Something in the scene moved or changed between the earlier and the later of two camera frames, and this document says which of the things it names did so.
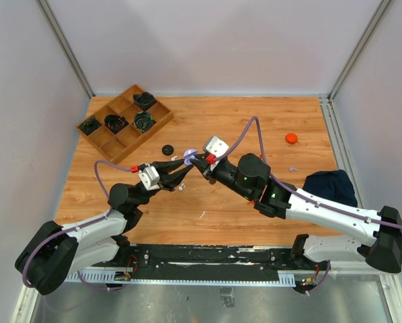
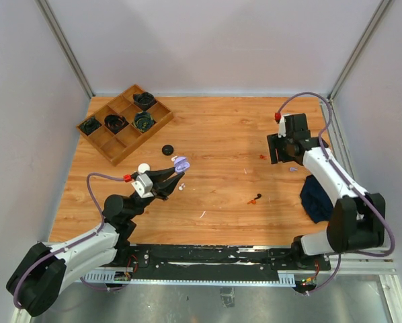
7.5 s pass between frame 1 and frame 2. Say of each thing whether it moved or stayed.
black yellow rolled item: stayed
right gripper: moved
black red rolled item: stayed
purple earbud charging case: moved
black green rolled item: stayed
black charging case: stayed
